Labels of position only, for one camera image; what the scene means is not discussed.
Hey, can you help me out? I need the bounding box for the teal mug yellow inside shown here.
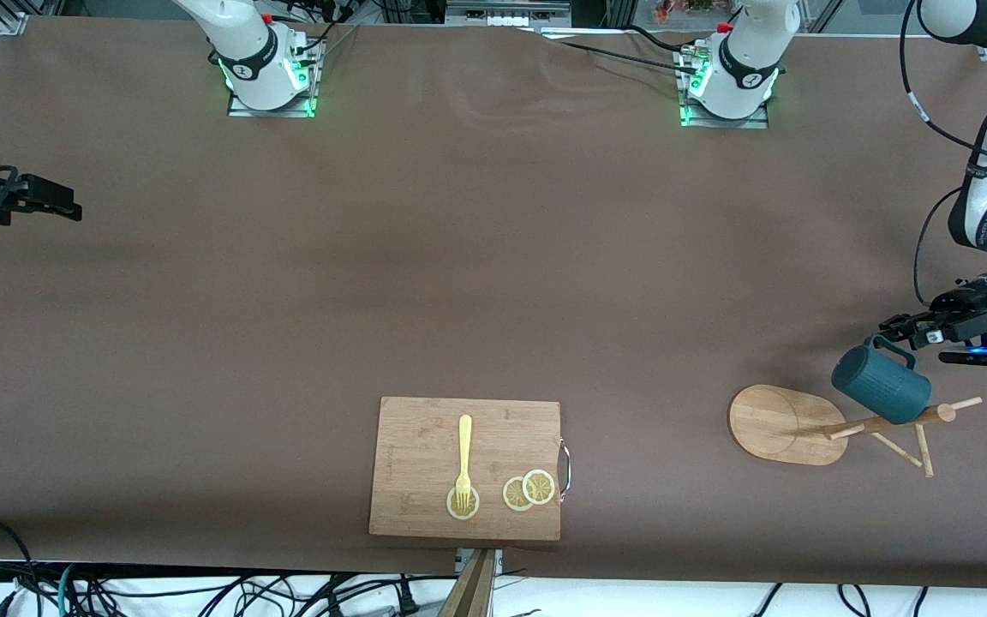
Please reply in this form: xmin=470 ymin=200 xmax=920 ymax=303
xmin=831 ymin=334 xmax=934 ymax=427

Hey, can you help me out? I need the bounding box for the wooden mug rack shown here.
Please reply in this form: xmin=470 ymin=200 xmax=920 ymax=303
xmin=728 ymin=384 xmax=983 ymax=478

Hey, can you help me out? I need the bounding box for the bamboo cutting board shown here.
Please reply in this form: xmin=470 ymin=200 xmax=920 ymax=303
xmin=368 ymin=396 xmax=563 ymax=542

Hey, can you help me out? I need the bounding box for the yellow plastic fork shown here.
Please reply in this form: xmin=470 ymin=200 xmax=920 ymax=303
xmin=455 ymin=415 xmax=474 ymax=508

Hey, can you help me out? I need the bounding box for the white power strip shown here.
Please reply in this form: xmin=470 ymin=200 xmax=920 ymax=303
xmin=446 ymin=0 xmax=572 ymax=27

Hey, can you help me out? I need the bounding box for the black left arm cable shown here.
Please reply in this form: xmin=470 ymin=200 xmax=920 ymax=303
xmin=900 ymin=0 xmax=987 ymax=308

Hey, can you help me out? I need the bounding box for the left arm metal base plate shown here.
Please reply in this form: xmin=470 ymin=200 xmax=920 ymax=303
xmin=678 ymin=45 xmax=771 ymax=130

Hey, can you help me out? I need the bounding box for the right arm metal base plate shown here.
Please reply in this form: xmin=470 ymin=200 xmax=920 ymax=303
xmin=227 ymin=33 xmax=324 ymax=118

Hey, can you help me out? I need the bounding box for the black table cable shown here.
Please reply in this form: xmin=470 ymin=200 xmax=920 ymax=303
xmin=545 ymin=30 xmax=709 ymax=75

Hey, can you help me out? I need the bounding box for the metal post bracket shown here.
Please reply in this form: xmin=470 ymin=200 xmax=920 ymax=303
xmin=456 ymin=548 xmax=504 ymax=577

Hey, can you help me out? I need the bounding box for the wooden post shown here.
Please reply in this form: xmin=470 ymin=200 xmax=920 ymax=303
xmin=438 ymin=549 xmax=496 ymax=617

